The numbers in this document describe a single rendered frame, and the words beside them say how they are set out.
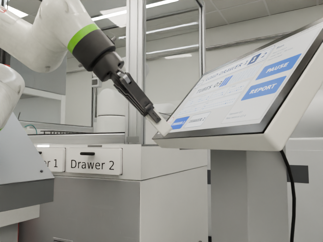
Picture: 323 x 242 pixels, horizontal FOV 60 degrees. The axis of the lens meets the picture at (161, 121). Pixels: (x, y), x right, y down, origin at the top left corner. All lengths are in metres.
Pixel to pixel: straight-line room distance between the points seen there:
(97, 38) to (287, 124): 0.45
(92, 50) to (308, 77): 0.45
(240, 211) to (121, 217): 0.64
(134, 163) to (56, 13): 0.67
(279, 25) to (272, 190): 3.89
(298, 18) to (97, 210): 3.84
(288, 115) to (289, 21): 4.02
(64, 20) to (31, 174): 0.49
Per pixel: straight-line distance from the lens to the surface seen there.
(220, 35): 4.66
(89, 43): 0.68
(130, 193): 1.18
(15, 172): 0.94
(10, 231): 0.98
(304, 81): 0.53
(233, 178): 0.71
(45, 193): 0.98
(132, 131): 1.16
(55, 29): 0.72
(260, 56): 0.73
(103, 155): 1.23
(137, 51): 1.22
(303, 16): 4.50
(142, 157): 1.16
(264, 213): 0.71
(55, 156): 1.41
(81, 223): 1.36
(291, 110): 0.50
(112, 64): 0.67
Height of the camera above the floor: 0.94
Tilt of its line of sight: 5 degrees up
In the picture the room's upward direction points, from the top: straight up
